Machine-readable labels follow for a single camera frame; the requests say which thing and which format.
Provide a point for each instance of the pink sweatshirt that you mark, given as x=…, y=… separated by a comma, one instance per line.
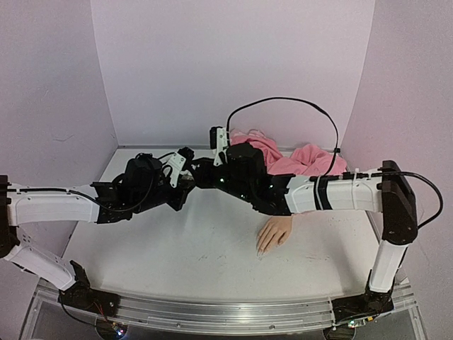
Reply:
x=309, y=160

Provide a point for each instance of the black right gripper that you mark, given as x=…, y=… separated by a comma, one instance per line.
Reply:
x=215, y=173

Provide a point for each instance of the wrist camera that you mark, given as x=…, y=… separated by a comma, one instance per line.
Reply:
x=179, y=163
x=219, y=143

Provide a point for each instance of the aluminium front rail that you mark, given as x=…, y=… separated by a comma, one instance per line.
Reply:
x=239, y=318

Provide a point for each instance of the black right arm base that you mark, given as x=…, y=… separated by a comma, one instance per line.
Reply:
x=357, y=307

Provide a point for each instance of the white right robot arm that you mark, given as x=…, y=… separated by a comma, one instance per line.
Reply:
x=382, y=191

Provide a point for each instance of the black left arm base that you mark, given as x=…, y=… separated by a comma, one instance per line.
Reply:
x=82, y=296

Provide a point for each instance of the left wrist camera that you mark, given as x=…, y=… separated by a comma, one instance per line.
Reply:
x=179, y=163

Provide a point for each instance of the clear nail polish bottle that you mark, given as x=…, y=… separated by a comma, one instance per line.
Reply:
x=186, y=176

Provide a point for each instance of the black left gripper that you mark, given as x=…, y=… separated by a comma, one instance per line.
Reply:
x=178, y=202

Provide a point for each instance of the mannequin hand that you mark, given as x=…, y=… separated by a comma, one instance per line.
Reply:
x=273, y=234

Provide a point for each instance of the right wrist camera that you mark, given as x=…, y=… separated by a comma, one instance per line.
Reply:
x=219, y=143

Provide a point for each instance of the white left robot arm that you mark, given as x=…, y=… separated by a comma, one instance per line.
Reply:
x=26, y=208

